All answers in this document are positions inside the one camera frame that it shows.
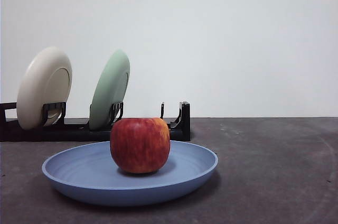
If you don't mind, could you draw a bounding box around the blue plate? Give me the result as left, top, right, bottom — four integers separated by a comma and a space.
41, 139, 220, 207

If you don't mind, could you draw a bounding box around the black plate rack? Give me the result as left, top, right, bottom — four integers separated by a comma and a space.
0, 100, 192, 142

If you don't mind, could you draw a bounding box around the cream plate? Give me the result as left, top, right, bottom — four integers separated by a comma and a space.
16, 46, 73, 130

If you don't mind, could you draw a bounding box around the red apple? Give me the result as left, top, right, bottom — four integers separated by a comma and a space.
109, 117, 171, 175

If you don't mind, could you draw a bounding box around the green plate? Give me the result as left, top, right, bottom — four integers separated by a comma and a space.
89, 48, 131, 131

